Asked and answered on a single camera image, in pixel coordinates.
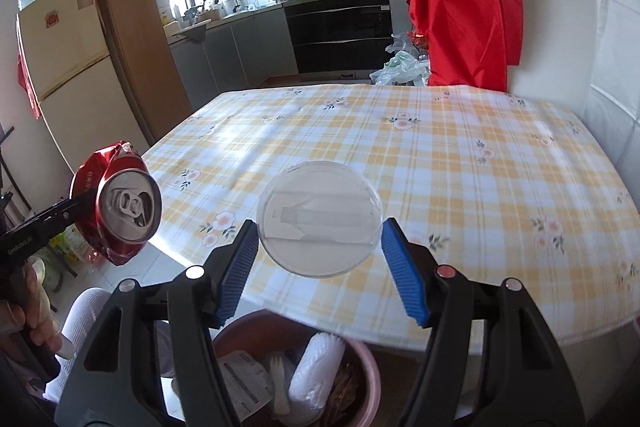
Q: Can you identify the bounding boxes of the red hanging cloth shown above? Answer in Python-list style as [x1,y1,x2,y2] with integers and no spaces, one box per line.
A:
[16,52,42,120]

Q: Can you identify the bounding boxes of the pink plastic bin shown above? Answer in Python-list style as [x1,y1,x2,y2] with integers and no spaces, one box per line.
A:
[207,309,383,427]

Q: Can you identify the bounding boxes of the pile of plastic bags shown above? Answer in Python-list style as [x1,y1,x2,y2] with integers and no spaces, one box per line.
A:
[370,32,432,86]

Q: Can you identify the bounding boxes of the person's left hand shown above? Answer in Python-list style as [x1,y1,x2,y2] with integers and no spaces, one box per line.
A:
[0,264,61,360]

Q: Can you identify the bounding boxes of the person's white trousers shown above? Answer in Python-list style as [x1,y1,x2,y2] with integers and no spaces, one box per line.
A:
[44,287,121,403]

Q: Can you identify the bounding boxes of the green snack packet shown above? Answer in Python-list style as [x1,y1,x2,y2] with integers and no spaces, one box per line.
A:
[50,227,91,265]

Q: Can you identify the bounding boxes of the black oven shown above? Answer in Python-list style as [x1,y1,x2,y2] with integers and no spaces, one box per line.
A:
[282,0,401,82]

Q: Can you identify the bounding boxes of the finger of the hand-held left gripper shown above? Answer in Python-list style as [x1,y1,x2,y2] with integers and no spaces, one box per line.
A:
[37,191,101,233]

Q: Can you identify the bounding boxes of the cream refrigerator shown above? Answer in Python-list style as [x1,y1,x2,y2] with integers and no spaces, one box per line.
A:
[15,0,151,172]

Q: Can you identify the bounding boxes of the white wall sheet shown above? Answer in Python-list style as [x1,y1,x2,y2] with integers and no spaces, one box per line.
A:
[575,0,640,188]

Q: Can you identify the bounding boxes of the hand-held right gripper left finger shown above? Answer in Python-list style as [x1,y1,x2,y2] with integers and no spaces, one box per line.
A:
[59,219,261,427]

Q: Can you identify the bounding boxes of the grey lower kitchen cabinets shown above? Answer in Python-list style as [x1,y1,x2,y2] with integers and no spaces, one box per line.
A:
[168,4,300,108]

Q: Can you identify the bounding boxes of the white plastic fork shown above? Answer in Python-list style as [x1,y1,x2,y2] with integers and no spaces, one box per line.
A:
[269,354,291,415]

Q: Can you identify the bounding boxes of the clear round plastic lid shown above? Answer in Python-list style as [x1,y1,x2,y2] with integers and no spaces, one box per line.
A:
[256,160,384,279]

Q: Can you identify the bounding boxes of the crushed red can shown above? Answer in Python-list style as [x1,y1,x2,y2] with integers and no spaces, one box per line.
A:
[70,141,163,267]

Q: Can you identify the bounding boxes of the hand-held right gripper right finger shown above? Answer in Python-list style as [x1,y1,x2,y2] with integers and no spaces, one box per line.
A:
[381,217,586,427]

